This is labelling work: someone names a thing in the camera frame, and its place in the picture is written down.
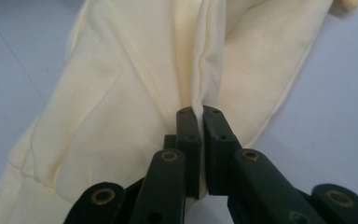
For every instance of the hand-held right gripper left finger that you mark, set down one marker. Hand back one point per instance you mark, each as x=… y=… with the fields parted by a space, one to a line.
x=190 y=146

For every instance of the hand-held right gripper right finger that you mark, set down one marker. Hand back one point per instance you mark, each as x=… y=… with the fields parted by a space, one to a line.
x=219 y=149

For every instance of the cream baby pants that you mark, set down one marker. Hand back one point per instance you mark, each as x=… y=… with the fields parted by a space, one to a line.
x=121 y=93

